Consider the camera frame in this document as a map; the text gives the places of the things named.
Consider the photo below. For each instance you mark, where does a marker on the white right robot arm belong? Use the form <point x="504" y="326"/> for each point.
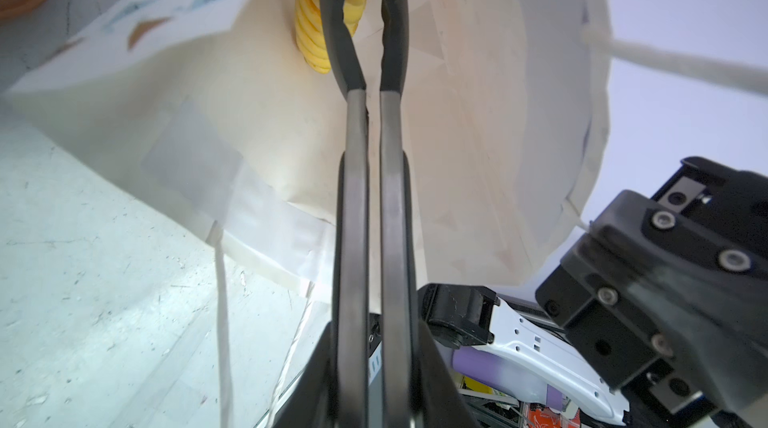
<point x="528" y="357"/>

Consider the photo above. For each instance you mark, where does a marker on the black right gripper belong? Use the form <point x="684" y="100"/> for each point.
<point x="665" y="297"/>

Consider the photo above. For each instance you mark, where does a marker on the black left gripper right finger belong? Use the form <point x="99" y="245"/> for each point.
<point x="417" y="388"/>

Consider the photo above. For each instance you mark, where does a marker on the cartoon animal paper bag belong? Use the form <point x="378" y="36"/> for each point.
<point x="225" y="116"/>

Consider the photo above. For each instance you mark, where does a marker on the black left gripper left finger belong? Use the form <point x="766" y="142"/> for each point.
<point x="333" y="389"/>

